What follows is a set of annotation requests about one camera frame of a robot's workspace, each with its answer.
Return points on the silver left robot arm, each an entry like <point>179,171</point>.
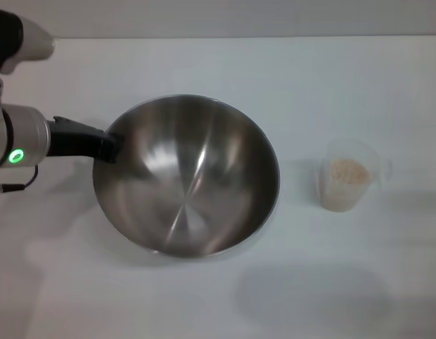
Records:
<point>27,134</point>

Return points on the stainless steel mixing bowl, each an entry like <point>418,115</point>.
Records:
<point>189,176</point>

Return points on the white rice grains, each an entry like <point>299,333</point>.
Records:
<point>348,171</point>

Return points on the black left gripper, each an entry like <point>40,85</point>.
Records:
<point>73,139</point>

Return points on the clear plastic measuring cup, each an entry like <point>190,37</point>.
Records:
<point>345,201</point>

